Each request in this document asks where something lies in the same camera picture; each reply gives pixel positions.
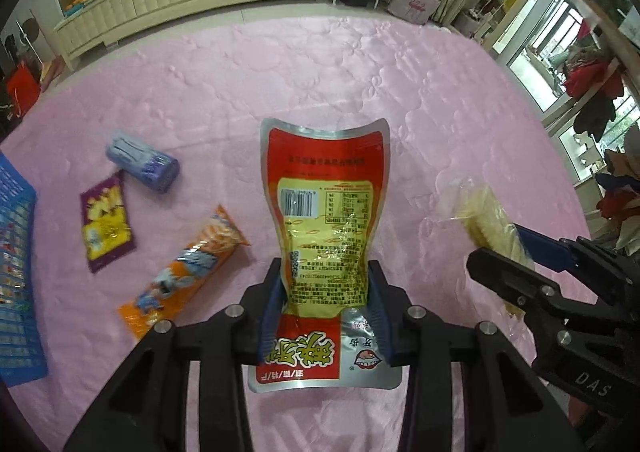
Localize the red and yellow snack packet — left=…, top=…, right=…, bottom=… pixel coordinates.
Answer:
left=248, top=117, right=405, bottom=394

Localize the purple snack packet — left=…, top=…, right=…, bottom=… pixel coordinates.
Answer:
left=80, top=171, right=137, bottom=274

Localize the wooden clothes rack with clothes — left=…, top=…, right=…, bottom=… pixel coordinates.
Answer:
left=560, top=0, right=640, bottom=143

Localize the blue tissue pack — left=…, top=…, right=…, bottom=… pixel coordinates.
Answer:
left=106, top=131, right=180, bottom=193

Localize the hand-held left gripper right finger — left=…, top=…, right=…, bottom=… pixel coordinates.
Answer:
left=367, top=259, right=586, bottom=452

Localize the pink paper bag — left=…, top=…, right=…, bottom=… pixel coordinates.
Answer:
left=40, top=60, right=63, bottom=93

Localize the blue plastic basket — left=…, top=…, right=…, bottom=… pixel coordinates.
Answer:
left=0, top=152, right=49, bottom=387

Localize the long orange snack packet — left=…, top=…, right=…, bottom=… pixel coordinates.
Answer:
left=117, top=205, right=251, bottom=340

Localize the pink tote bag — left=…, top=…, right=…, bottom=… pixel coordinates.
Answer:
left=389, top=0, right=441, bottom=24

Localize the red paper bag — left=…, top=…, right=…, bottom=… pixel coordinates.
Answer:
left=5, top=65, right=41, bottom=118

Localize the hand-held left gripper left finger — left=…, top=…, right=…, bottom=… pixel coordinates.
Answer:
left=62, top=258, right=288, bottom=452

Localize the clear packet of yellow wafers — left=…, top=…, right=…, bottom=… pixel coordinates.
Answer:
left=435, top=179, right=531, bottom=320

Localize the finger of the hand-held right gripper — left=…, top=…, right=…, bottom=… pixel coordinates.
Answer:
left=515, top=226, right=640, bottom=318
left=466, top=247, right=640, bottom=413

